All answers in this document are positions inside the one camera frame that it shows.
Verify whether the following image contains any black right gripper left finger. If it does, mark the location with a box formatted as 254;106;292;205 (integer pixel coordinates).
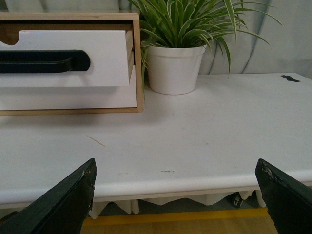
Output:
0;158;97;234

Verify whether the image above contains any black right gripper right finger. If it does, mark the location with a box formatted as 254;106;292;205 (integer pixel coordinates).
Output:
255;158;312;234

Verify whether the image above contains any wooden toothpick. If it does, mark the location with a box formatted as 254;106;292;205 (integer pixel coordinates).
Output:
86;135;105;147

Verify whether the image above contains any white scalloped table skirt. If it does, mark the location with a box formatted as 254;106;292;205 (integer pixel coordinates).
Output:
89;190;266;219

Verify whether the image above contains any black tape piece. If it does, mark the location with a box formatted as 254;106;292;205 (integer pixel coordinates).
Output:
282;75;300;83

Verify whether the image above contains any white plant pot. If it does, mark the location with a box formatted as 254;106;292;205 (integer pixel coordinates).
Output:
147;46;206;95

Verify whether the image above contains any green spider plant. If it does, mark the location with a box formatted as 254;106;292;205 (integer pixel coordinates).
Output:
126;0;283;92

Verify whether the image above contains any black upper drawer handle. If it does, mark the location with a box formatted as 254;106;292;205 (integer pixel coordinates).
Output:
0;50;91;74

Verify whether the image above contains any wooden drawer cabinet frame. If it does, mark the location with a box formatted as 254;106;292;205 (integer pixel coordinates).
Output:
0;13;144;116

